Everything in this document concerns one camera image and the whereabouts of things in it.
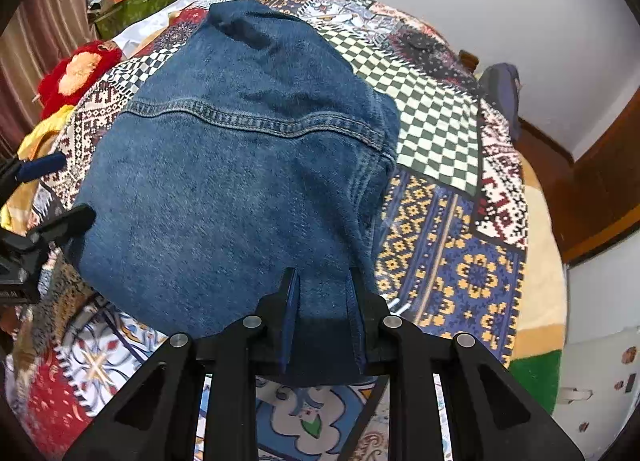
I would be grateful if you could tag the white cabinet with stickers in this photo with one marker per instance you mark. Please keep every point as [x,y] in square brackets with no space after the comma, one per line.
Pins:
[595,301]

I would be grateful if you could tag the white cloth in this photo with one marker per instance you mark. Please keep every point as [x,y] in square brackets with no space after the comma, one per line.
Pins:
[145,33]

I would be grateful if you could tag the patchwork printed blanket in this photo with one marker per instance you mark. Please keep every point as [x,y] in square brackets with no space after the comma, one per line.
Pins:
[440,251]

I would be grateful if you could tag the yellow cloth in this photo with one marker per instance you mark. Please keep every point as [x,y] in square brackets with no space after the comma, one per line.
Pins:
[42,133]

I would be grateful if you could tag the blue denim jacket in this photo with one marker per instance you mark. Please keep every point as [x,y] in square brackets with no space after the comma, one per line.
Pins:
[225,181]

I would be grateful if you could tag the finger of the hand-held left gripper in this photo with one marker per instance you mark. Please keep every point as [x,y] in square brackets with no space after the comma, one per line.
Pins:
[70,223]
[42,166]

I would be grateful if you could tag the dark blue cloth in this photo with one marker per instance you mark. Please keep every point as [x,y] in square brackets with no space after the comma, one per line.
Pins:
[500,91]

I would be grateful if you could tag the red plush toy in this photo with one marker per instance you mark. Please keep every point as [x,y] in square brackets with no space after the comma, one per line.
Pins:
[75,71]

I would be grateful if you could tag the brown striped curtain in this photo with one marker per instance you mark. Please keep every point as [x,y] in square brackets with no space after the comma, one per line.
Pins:
[30,51]

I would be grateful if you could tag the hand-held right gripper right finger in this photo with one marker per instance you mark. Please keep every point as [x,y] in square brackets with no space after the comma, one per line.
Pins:
[354,321]

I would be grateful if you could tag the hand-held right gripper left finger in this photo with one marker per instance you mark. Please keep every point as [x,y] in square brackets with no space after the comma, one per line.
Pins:
[290,321]

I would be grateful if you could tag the green box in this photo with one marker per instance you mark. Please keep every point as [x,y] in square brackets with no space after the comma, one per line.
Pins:
[130,11]

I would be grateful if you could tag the brown wooden door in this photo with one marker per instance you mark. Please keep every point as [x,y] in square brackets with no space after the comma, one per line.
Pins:
[610,181]

